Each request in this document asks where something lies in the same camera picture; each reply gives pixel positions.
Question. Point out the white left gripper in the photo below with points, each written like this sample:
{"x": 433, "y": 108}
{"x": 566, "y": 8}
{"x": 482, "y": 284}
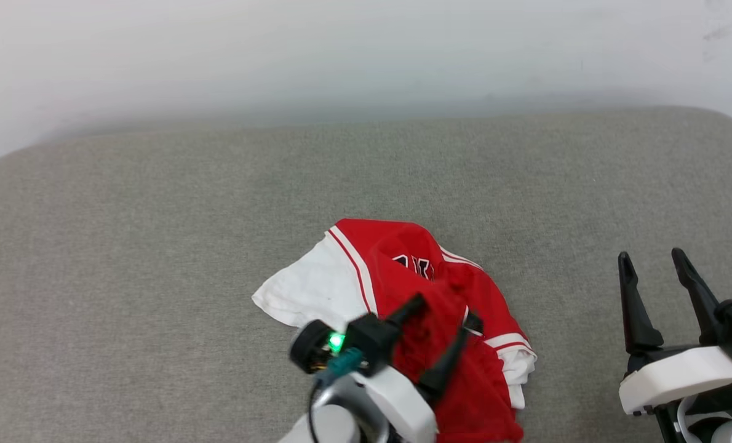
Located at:
{"x": 403, "y": 403}

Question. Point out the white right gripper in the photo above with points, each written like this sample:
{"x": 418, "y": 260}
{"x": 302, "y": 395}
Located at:
{"x": 680, "y": 375}

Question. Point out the red and white basketball jersey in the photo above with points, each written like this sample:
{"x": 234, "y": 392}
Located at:
{"x": 403, "y": 258}

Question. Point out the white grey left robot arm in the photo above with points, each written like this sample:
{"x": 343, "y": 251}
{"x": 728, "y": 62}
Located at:
{"x": 335, "y": 424}

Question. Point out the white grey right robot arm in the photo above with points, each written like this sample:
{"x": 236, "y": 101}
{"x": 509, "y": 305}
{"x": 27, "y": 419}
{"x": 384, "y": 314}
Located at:
{"x": 723, "y": 424}

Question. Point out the grey fabric sofa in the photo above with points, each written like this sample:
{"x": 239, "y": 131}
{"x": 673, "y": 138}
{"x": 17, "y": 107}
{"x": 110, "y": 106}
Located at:
{"x": 126, "y": 258}

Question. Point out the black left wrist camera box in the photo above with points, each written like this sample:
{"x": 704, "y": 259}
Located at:
{"x": 369, "y": 338}

